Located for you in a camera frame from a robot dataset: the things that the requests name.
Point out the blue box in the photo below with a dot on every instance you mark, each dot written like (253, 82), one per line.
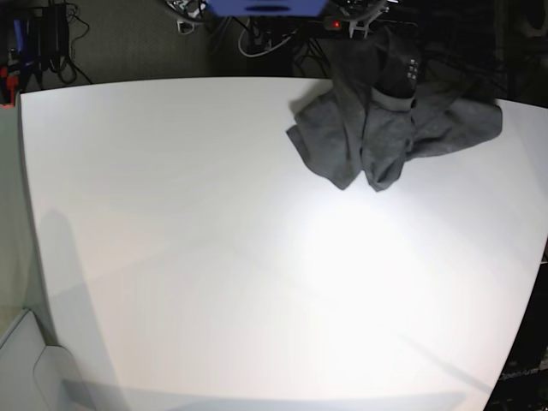
(267, 7)

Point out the red clamp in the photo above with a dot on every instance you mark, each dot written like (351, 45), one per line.
(9, 86)

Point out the black equipment with cables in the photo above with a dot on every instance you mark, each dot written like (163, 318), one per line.
(41, 39)

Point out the dark grey t-shirt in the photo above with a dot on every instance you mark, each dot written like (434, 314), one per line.
(378, 114)

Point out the black power strip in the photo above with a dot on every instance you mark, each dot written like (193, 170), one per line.
(330, 27)

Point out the grey chair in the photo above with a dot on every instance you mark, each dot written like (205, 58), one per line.
(34, 375)

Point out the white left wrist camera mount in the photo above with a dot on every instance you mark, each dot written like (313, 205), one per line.
(359, 29)

